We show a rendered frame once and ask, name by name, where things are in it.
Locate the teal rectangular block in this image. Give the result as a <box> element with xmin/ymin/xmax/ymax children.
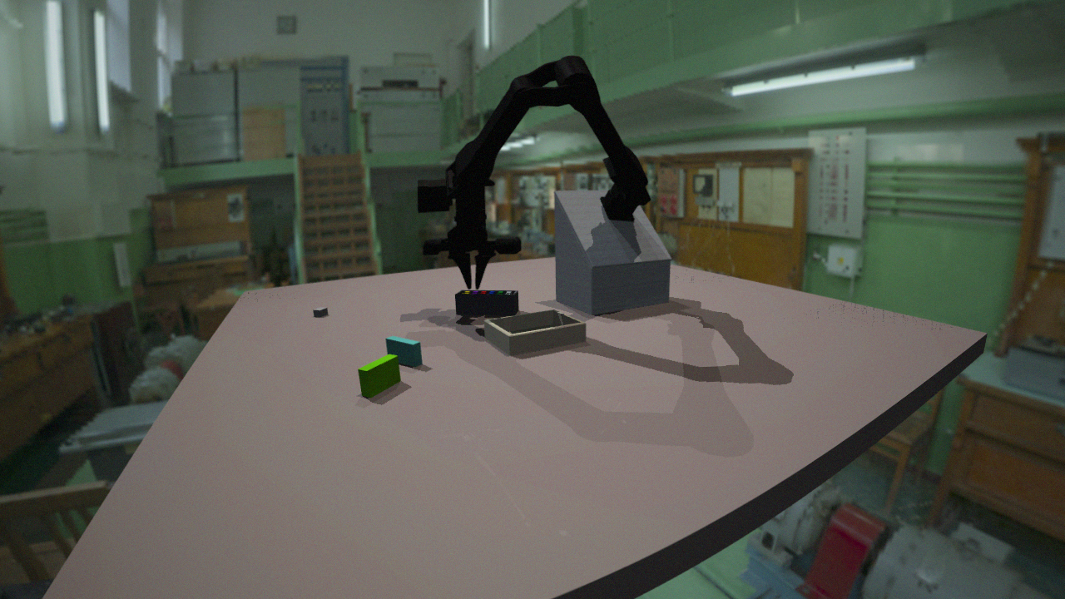
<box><xmin>386</xmin><ymin>336</ymin><xmax>423</xmax><ymax>367</ymax></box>

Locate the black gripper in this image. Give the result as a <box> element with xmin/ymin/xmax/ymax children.
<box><xmin>423</xmin><ymin>210</ymin><xmax>521</xmax><ymax>290</ymax></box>

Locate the green rectangular block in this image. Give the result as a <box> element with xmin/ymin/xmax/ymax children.
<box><xmin>358</xmin><ymin>354</ymin><xmax>402</xmax><ymax>398</ymax></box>

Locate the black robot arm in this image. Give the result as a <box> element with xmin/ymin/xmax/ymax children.
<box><xmin>417</xmin><ymin>56</ymin><xmax>651</xmax><ymax>252</ymax></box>

